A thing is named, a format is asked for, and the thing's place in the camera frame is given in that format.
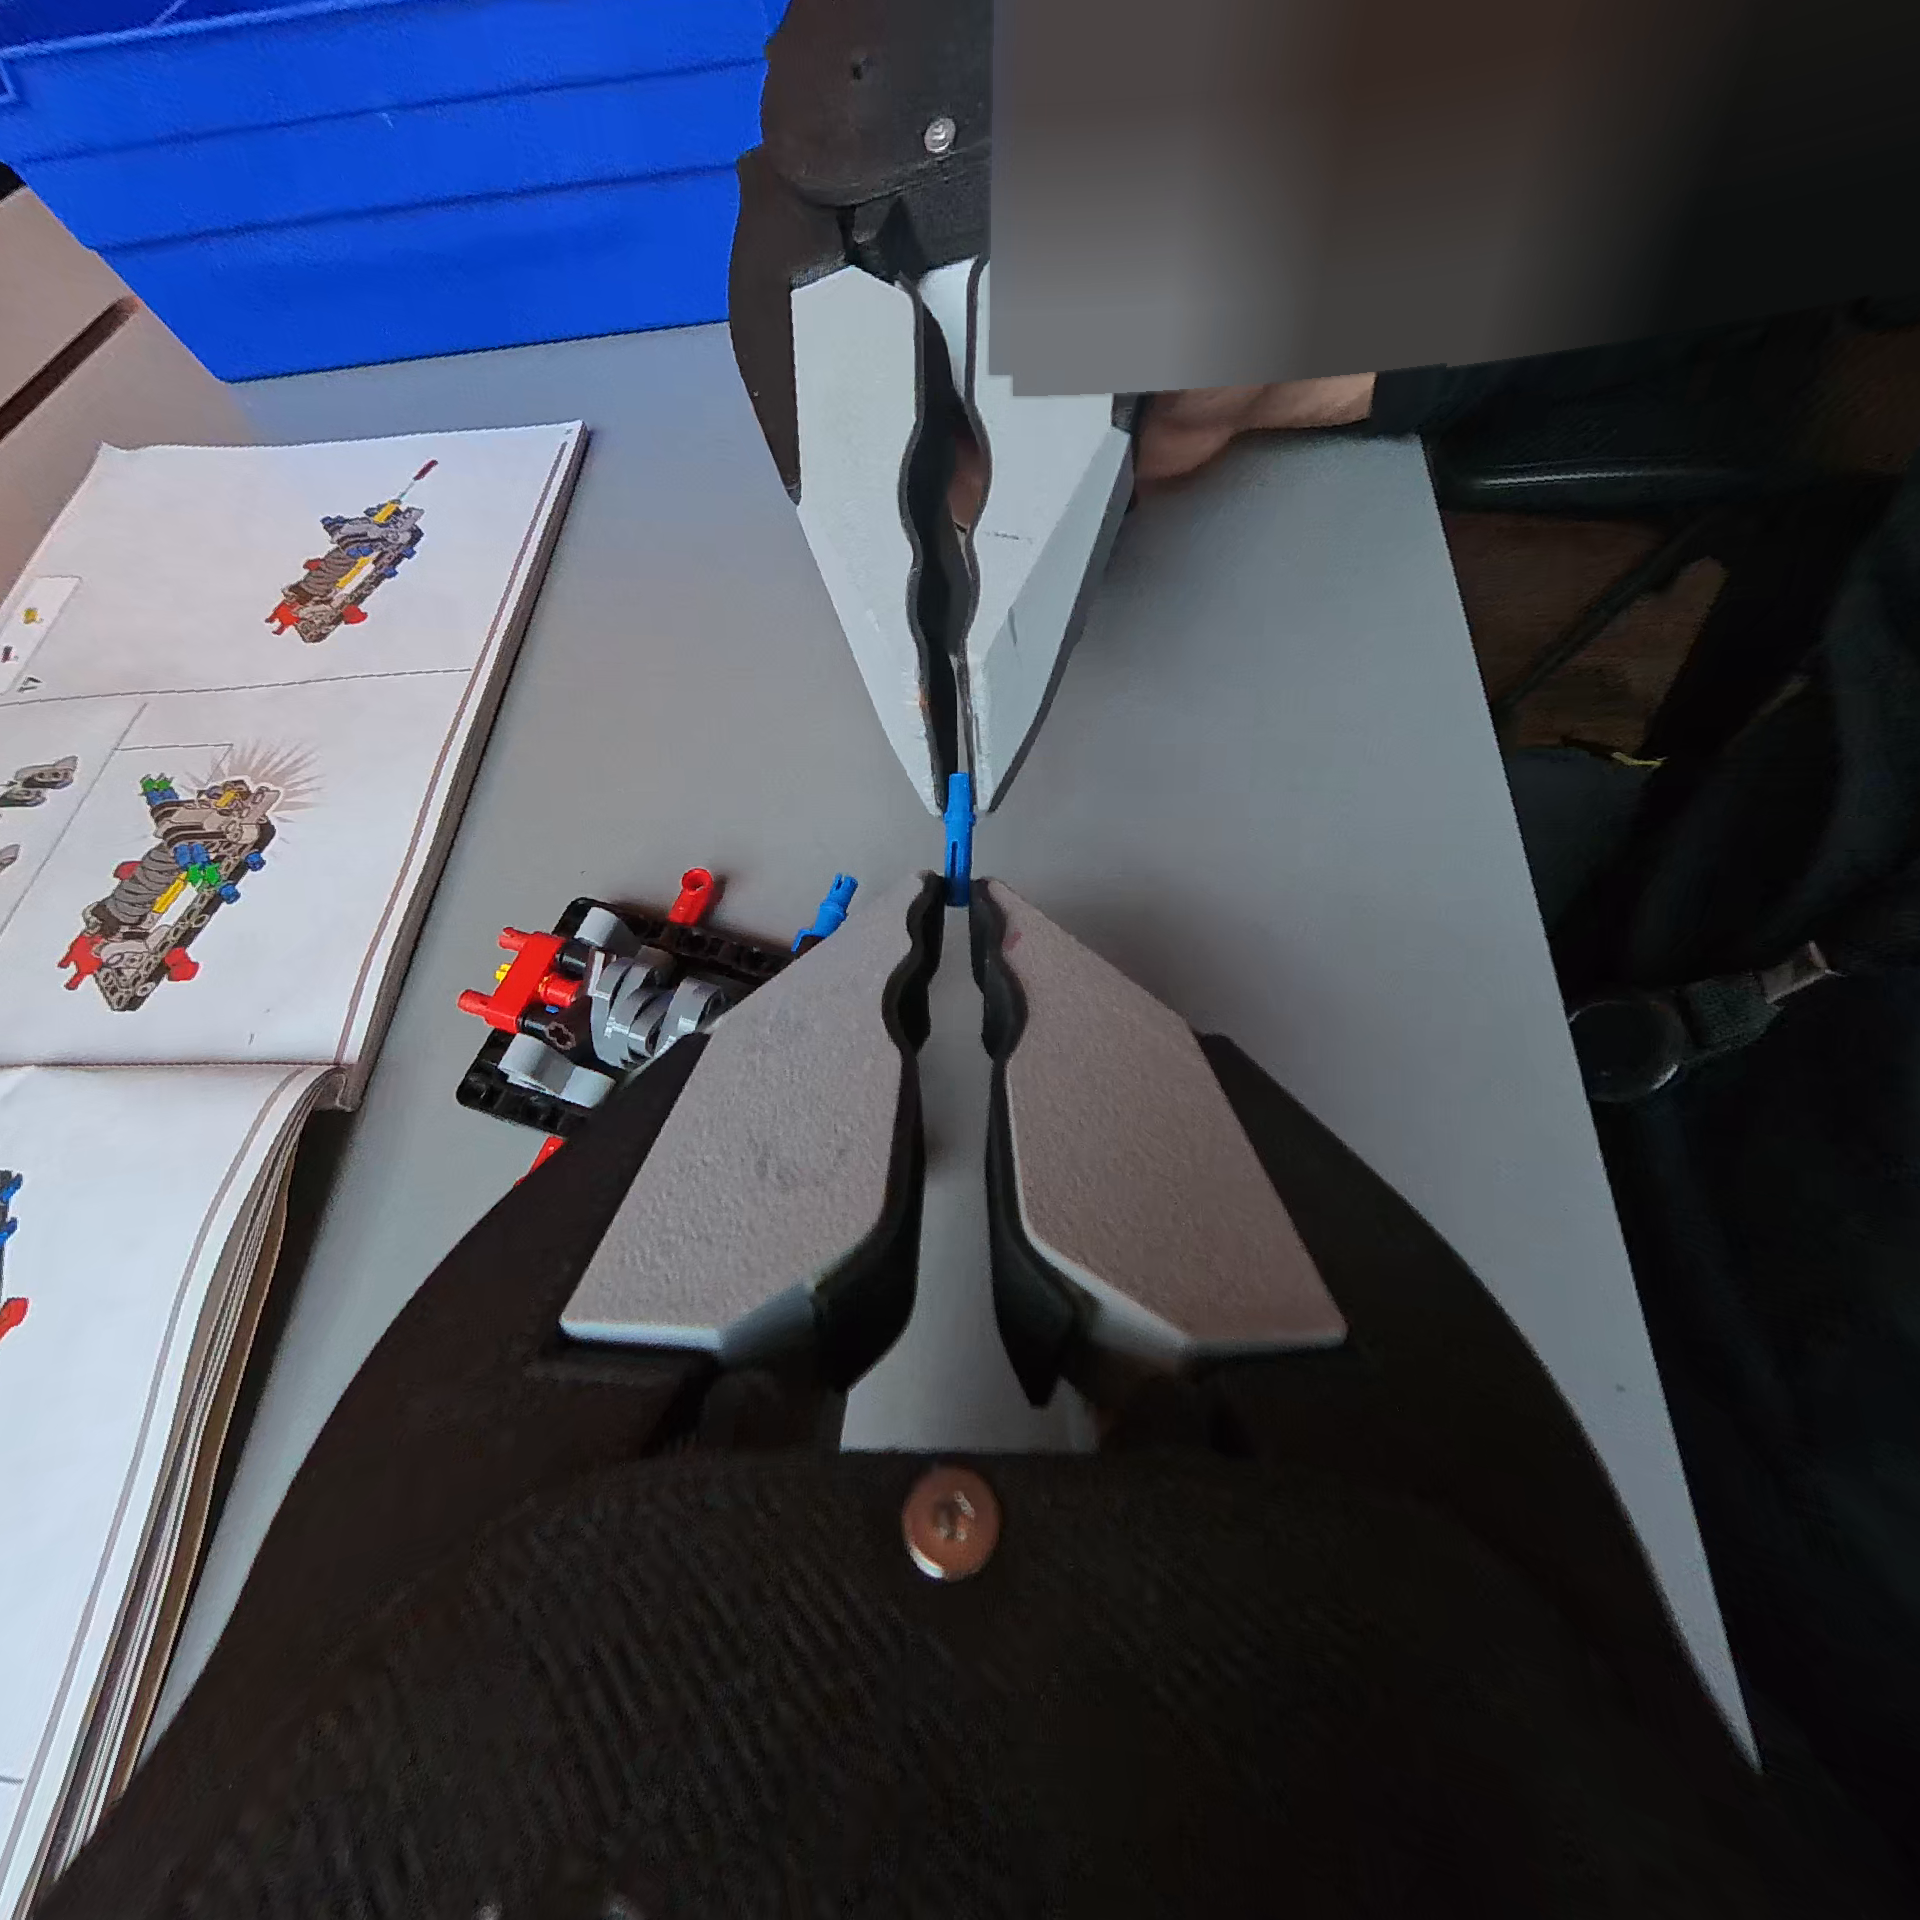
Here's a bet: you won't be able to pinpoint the round black knob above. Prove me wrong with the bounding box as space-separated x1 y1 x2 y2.
1568 990 1693 1106

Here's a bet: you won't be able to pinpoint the open instruction booklet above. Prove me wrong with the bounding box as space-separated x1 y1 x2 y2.
0 421 590 1877

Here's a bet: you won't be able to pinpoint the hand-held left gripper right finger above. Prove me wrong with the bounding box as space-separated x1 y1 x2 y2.
970 877 1353 1407

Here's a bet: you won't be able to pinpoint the person's right hand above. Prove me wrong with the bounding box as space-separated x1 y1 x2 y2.
1131 375 1378 481

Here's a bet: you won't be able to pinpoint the lego engine frame assembly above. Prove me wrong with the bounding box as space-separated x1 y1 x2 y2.
457 866 863 1186

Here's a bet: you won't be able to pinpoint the blue plastic bin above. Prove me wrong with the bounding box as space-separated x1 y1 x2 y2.
0 0 789 381

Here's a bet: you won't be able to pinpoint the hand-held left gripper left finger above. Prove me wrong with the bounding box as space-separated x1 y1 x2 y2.
558 873 943 1397

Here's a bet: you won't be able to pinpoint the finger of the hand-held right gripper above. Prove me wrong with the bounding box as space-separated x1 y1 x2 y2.
918 256 1137 817
786 274 963 817

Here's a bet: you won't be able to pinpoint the person's legs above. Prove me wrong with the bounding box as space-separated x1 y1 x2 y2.
1499 496 1920 1920

